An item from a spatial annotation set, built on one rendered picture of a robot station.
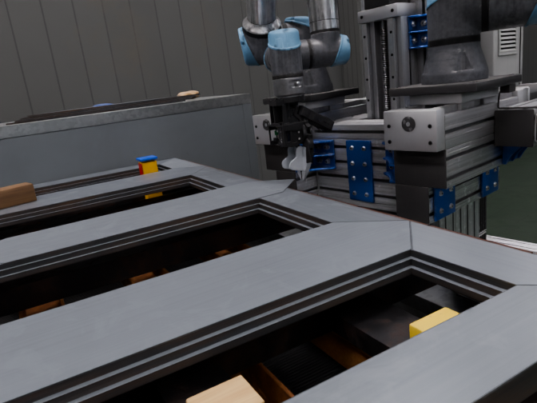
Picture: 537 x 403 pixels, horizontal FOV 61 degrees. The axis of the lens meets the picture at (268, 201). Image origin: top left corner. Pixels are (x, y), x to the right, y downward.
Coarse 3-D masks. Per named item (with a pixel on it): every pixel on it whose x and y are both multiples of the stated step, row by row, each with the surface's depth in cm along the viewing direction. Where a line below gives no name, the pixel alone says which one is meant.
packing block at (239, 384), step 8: (240, 376) 45; (224, 384) 45; (232, 384) 44; (240, 384) 44; (248, 384) 44; (208, 392) 44; (216, 392) 44; (224, 392) 43; (232, 392) 43; (240, 392) 43; (248, 392) 43; (256, 392) 43; (192, 400) 43; (200, 400) 43; (208, 400) 43; (216, 400) 42; (224, 400) 42; (232, 400) 42; (240, 400) 42; (248, 400) 42; (256, 400) 42
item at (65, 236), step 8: (72, 224) 99; (80, 224) 98; (88, 224) 98; (56, 232) 94; (64, 232) 94; (72, 232) 93; (80, 232) 92; (88, 232) 92; (96, 232) 91; (56, 240) 89; (64, 240) 88; (72, 240) 87; (80, 240) 87; (88, 240) 86; (56, 248) 84; (64, 248) 83
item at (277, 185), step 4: (272, 180) 118; (276, 180) 117; (260, 184) 115; (264, 184) 115; (268, 184) 114; (272, 184) 113; (276, 184) 113; (280, 184) 112; (284, 184) 112; (288, 184) 111; (272, 188) 109; (276, 188) 109; (280, 188) 108; (284, 188) 108
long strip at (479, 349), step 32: (512, 288) 50; (448, 320) 45; (480, 320) 45; (512, 320) 44; (384, 352) 42; (416, 352) 41; (448, 352) 40; (480, 352) 40; (512, 352) 39; (320, 384) 38; (352, 384) 38; (384, 384) 37; (416, 384) 37; (448, 384) 36; (480, 384) 36
